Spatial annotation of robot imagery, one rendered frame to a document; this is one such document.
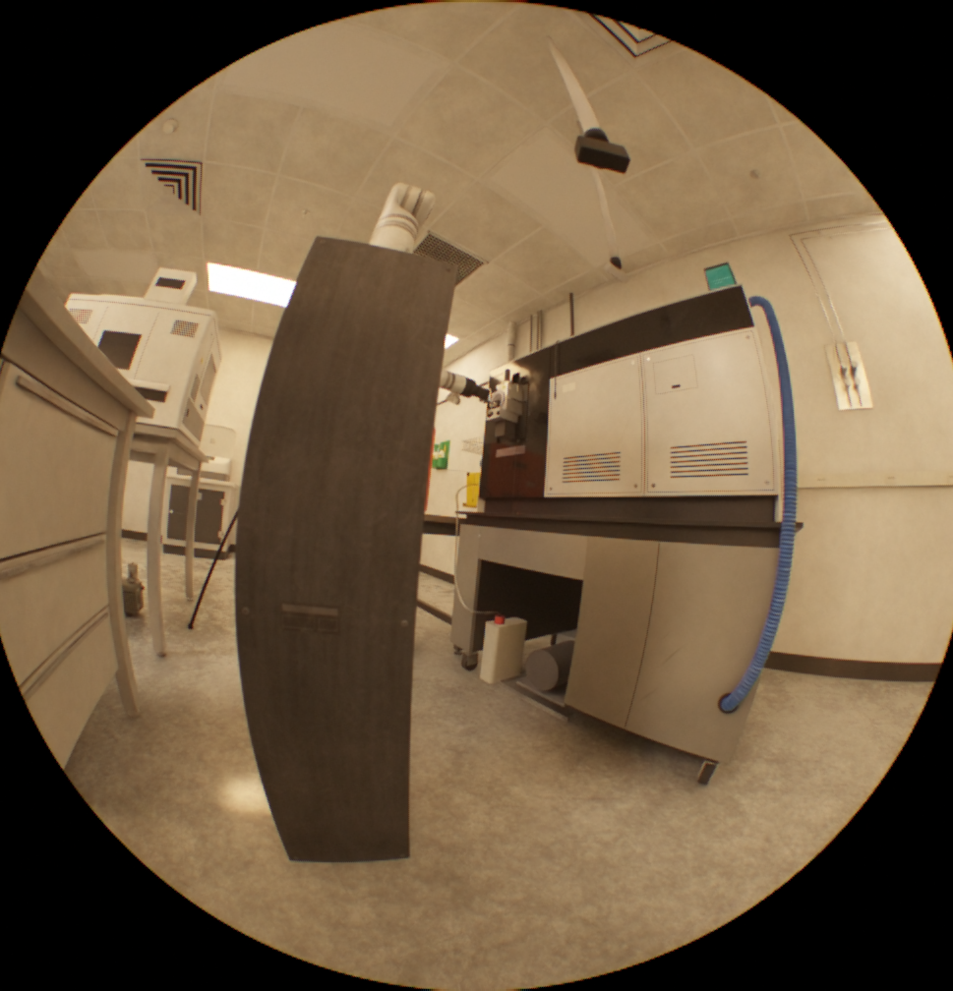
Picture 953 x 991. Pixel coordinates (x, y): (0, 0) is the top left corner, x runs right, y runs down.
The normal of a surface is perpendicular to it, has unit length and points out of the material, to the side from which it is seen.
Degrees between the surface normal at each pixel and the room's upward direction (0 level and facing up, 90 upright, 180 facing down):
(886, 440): 90
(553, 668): 90
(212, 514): 90
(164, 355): 90
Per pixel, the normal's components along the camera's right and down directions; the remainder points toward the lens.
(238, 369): 0.61, -0.01
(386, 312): 0.39, -0.04
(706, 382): -0.79, -0.12
